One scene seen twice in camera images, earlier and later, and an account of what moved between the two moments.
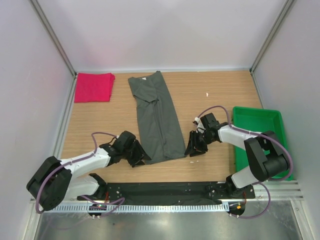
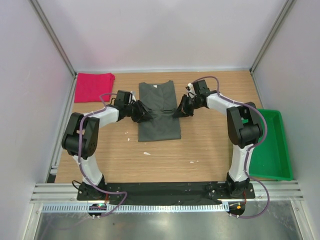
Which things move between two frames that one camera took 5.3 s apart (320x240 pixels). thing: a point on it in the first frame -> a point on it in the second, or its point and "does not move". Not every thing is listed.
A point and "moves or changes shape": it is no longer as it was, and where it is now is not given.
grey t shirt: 161,134 moves or changes shape
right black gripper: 192,145 -> 182,108
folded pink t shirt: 93,87 does not move
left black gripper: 139,149 -> 138,104
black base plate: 208,191 does not move
